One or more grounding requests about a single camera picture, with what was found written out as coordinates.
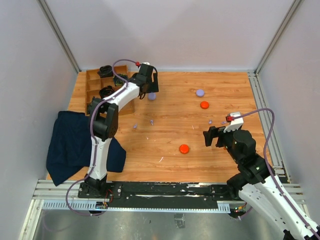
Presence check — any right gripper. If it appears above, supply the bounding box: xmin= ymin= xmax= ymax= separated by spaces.
xmin=203 ymin=124 xmax=242 ymax=164

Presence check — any purple earbud case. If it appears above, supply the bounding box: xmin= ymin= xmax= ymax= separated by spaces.
xmin=147 ymin=92 xmax=157 ymax=101
xmin=195 ymin=89 xmax=205 ymax=98

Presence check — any orange earbud case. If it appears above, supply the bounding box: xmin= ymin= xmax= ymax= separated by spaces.
xmin=200 ymin=101 xmax=210 ymax=110
xmin=179 ymin=144 xmax=190 ymax=154

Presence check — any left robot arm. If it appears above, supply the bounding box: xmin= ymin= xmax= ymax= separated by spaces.
xmin=78 ymin=62 xmax=159 ymax=199

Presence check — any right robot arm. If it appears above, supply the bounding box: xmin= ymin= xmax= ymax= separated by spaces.
xmin=203 ymin=126 xmax=320 ymax=240

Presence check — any rolled green patterned tie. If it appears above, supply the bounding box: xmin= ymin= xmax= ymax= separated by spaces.
xmin=113 ymin=73 xmax=128 ymax=87

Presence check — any rolled black orange tie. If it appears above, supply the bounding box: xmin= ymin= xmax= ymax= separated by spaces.
xmin=99 ymin=85 xmax=115 ymax=99

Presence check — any rolled black tie top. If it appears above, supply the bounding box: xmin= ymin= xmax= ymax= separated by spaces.
xmin=97 ymin=65 xmax=114 ymax=78

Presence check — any wooden compartment tray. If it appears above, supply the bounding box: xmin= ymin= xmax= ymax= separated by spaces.
xmin=85 ymin=65 xmax=135 ymax=116

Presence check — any dark blue cloth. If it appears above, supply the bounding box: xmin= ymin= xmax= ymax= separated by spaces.
xmin=46 ymin=111 xmax=127 ymax=187

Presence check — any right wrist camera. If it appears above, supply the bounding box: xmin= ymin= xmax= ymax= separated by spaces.
xmin=223 ymin=112 xmax=244 ymax=133

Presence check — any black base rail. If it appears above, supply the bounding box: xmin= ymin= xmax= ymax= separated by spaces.
xmin=77 ymin=181 xmax=240 ymax=210

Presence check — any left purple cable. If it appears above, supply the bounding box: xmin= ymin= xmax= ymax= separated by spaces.
xmin=65 ymin=58 xmax=141 ymax=217

